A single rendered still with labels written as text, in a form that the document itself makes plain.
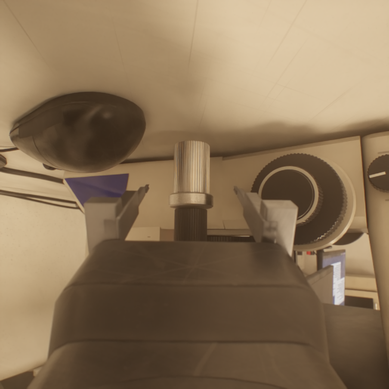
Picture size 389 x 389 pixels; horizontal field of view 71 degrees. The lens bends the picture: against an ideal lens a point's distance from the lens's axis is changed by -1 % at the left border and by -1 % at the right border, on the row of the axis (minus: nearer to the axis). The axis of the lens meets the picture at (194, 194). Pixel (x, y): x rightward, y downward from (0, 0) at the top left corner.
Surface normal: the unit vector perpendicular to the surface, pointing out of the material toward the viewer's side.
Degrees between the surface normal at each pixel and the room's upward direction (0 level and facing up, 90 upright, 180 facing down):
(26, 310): 90
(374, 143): 90
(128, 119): 60
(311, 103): 0
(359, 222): 53
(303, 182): 90
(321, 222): 90
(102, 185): 81
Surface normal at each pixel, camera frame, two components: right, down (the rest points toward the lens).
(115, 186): -0.36, 0.02
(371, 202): -0.95, -0.06
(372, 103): -0.01, 0.99
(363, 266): -0.56, -0.13
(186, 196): -0.19, -0.15
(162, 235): 0.83, -0.07
